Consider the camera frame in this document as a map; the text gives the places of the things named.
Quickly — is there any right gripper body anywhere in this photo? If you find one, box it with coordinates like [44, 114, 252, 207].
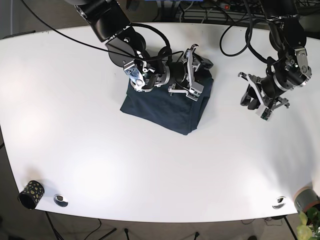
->
[160, 44, 205, 102]

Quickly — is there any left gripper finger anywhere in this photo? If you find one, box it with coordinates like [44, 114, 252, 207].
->
[240, 85, 261, 110]

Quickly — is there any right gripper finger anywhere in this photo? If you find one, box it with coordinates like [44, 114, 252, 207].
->
[193, 53, 214, 72]

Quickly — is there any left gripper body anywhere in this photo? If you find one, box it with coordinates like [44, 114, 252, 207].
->
[238, 69, 303, 121]

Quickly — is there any dark blue T-shirt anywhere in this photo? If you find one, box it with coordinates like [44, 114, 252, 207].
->
[120, 70, 214, 136]

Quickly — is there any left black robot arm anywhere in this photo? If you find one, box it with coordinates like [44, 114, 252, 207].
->
[238, 0, 312, 121]

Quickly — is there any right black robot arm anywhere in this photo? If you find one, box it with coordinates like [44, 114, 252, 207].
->
[68, 0, 213, 101]

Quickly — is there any grey tape roll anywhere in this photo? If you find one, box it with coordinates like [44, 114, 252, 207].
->
[293, 186, 320, 213]

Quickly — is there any green potted plant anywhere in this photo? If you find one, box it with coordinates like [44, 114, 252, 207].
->
[296, 207, 320, 240]

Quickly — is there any black gold-dotted cup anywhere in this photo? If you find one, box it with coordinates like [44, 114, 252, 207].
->
[18, 180, 45, 210]

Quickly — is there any right table cable grommet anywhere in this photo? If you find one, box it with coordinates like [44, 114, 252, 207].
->
[272, 196, 286, 210]

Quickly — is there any table cable grommet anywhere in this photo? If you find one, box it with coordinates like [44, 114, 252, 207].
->
[53, 194, 68, 208]
[272, 196, 286, 210]

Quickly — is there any left table cable grommet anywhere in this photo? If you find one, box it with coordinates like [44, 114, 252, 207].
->
[53, 194, 68, 208]

